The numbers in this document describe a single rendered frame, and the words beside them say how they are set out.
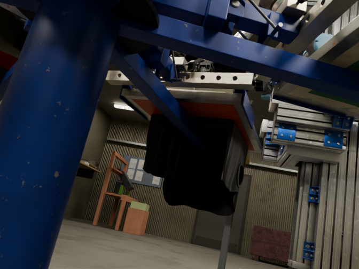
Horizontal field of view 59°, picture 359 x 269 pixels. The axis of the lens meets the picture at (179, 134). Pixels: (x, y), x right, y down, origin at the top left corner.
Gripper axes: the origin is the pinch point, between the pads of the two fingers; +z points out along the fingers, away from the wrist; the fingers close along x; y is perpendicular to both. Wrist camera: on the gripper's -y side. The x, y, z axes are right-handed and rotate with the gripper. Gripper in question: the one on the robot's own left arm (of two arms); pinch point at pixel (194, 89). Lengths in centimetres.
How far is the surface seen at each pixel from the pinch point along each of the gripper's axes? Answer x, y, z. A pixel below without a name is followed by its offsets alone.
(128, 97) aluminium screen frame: -17.0, -26.2, 13.6
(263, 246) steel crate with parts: 660, -24, 75
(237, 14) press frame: -70, 36, 11
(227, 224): 75, 11, 60
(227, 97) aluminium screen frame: -19.0, 23.3, 12.1
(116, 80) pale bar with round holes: -26.5, -28.4, 9.7
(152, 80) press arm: -48, 3, 20
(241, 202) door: 765, -108, -26
